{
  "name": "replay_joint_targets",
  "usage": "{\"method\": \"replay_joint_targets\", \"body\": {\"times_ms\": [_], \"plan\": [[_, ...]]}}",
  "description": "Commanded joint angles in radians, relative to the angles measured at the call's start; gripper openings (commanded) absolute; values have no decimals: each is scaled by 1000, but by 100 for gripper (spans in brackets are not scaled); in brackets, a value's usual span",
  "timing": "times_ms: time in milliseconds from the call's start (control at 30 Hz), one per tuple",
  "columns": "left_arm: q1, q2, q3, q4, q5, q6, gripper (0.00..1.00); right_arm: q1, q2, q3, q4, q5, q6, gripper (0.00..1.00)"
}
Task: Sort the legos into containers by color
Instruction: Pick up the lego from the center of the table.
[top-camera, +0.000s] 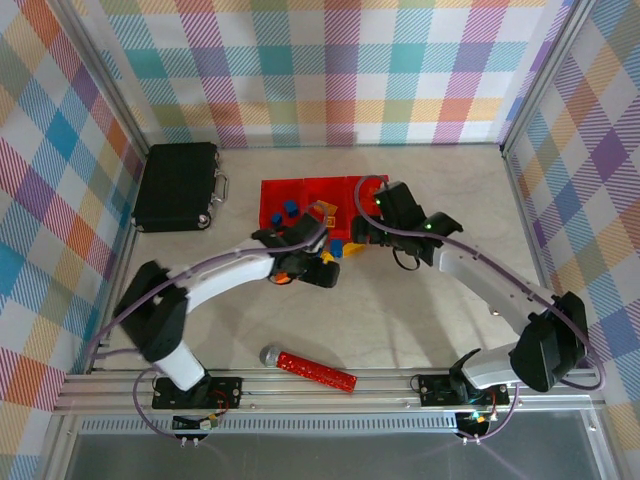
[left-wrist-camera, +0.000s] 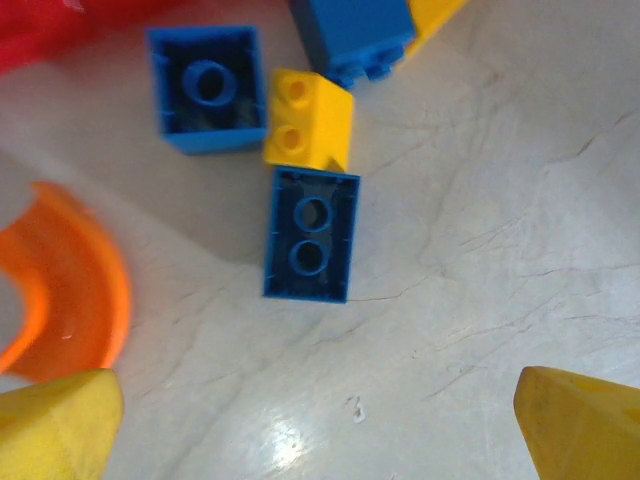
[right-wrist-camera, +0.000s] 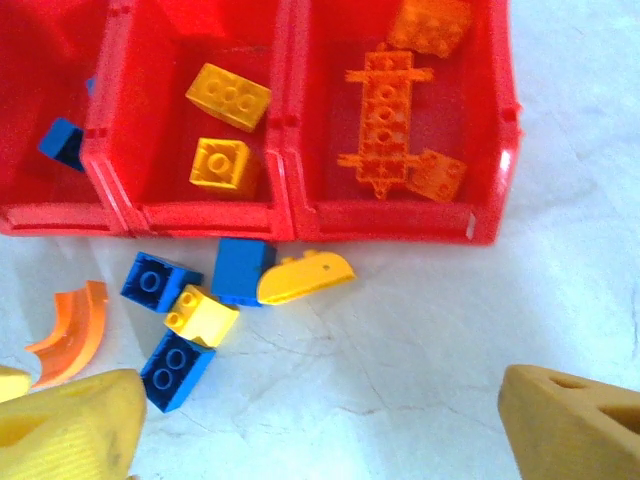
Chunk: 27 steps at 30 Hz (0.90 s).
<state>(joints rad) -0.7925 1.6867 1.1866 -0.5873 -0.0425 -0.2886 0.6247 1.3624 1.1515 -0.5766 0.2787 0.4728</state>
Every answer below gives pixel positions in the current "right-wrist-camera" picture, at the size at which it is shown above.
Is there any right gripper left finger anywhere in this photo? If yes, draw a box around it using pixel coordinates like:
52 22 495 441
0 367 149 480

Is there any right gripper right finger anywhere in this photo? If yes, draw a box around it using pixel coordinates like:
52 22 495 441
497 363 640 480

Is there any orange curved lego piece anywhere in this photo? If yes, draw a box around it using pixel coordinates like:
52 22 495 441
23 279 110 390

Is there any yellow sloped lego brick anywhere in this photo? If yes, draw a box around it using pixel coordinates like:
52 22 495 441
163 283 240 349

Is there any orange lego brick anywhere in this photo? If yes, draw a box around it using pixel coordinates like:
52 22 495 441
404 148 469 204
387 0 474 59

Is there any yellow curved lego brick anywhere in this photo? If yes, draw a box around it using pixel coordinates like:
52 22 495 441
256 248 357 306

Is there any yellow square lego brick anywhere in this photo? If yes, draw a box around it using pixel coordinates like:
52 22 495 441
188 135 262 199

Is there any yellow long lego brick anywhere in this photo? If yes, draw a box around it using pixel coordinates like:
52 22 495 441
184 62 274 134

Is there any red plastic bin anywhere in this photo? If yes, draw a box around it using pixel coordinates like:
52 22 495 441
0 0 136 239
82 0 296 244
279 0 526 246

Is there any orange long lego plate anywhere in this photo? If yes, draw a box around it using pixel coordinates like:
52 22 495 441
335 42 435 201

